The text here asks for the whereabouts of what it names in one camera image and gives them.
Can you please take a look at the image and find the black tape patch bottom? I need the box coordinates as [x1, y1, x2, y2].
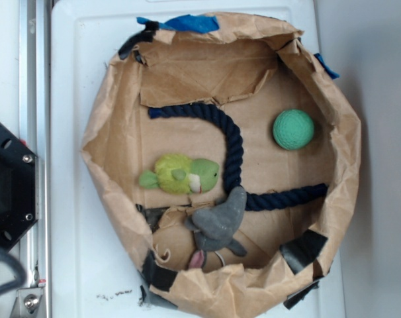
[140, 250, 178, 310]

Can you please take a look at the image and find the black tape patch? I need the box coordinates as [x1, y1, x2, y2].
[140, 250, 178, 310]
[279, 229, 328, 274]

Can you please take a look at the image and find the blue tape strip right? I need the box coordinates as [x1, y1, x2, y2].
[314, 53, 340, 80]

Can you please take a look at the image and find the blue tape strip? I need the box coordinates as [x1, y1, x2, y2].
[136, 15, 220, 34]
[314, 53, 340, 80]

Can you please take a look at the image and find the black tape patch right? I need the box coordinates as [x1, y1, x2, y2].
[279, 229, 328, 274]

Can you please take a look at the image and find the black tape strip top left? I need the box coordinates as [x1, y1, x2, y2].
[118, 21, 159, 60]

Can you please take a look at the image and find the brown paper bag bin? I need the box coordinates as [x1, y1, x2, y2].
[82, 13, 361, 317]

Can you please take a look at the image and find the green plush fish toy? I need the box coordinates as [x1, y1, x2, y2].
[138, 154, 220, 195]

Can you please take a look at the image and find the blue tape strip top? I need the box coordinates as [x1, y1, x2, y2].
[136, 15, 220, 34]

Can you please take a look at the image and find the green rubber ball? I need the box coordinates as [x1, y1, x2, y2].
[273, 109, 314, 150]

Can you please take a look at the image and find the grey plush mouse toy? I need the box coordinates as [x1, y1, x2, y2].
[185, 186, 247, 269]

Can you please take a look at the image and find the navy blue rope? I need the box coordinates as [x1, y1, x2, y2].
[148, 102, 330, 212]

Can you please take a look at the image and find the aluminium frame rail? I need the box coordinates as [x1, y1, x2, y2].
[19, 1, 54, 317]

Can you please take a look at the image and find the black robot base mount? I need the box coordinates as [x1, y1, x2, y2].
[0, 122, 37, 251]

